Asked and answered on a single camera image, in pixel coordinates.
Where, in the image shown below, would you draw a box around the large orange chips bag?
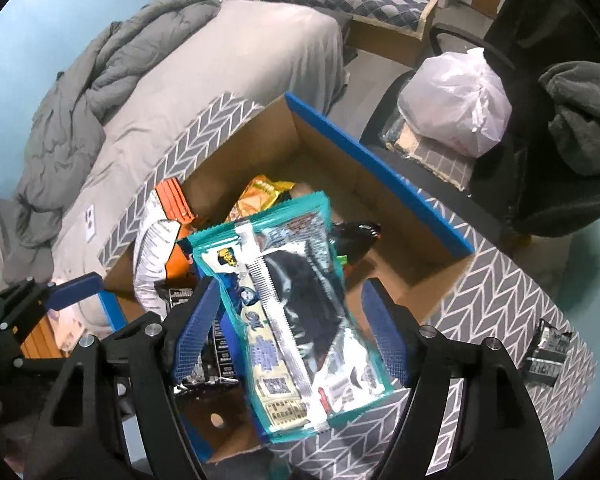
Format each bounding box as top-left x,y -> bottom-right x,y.
132,178 -> 197,320

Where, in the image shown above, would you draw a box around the teal seaweed snack packet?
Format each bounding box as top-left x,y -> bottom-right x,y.
184,192 -> 391,443

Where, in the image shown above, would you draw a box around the long yellow snack packet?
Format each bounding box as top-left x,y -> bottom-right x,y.
225,174 -> 296,222

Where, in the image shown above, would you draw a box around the red-orange chips bag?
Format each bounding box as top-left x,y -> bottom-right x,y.
329,221 -> 381,266

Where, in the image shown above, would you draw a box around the large black snack packet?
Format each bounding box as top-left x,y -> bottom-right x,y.
519,318 -> 573,387

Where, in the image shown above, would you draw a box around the grey quilt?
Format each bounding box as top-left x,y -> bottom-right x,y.
0,0 -> 221,285

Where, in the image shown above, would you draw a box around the black office chair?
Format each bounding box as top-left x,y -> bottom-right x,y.
361,24 -> 600,238

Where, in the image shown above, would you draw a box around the blue cardboard box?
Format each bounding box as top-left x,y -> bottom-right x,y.
97,91 -> 477,463

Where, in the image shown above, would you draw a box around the bed with grey sheet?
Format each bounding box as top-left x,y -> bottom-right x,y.
0,0 -> 347,306

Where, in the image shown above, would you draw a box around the white plastic bag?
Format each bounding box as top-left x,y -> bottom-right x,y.
398,48 -> 512,159

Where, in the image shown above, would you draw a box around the dark grey hanging clothes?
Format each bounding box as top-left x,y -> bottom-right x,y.
471,0 -> 600,237

